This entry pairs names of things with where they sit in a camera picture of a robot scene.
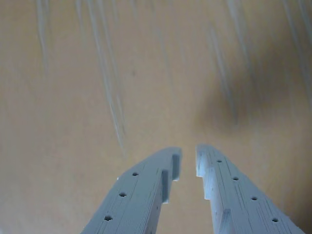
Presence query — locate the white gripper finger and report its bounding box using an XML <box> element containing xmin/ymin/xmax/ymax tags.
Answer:
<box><xmin>195</xmin><ymin>143</ymin><xmax>305</xmax><ymax>234</ymax></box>
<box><xmin>81</xmin><ymin>146</ymin><xmax>183</xmax><ymax>234</ymax></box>

